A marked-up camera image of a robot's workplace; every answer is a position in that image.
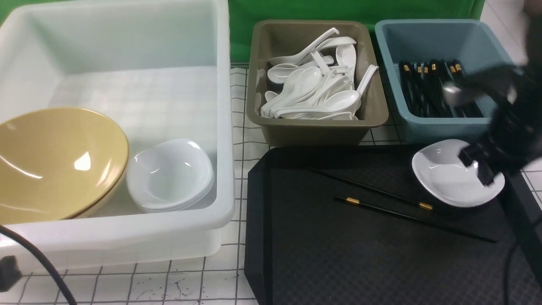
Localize white ceramic soup spoon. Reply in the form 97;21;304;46
274;90;362;118

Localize white square dish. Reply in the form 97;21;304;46
412;139;505;208

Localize large white plastic tub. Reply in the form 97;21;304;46
1;0;235;270

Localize bundle of black chopsticks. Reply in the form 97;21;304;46
398;59;483;118

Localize black cable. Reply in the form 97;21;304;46
0;225;78;305

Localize black serving tray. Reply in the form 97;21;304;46
244;145;541;305

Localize pile of white spoons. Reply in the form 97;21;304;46
259;28;378;120

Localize yellow bowl in tub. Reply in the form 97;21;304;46
0;175;124;225

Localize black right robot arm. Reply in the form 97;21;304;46
454;12;541;186

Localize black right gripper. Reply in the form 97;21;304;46
458;64;542;186

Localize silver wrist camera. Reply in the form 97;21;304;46
442;82;481;107

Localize blue chopstick bin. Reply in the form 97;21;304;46
374;19;513;144

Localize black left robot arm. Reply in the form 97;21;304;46
0;255;22;293

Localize black chopstick gold band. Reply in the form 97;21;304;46
307;167;434;211

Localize yellow noodle bowl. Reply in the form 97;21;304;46
0;108;130;210

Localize white dish stack in tub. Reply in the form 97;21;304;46
126;139;215;213

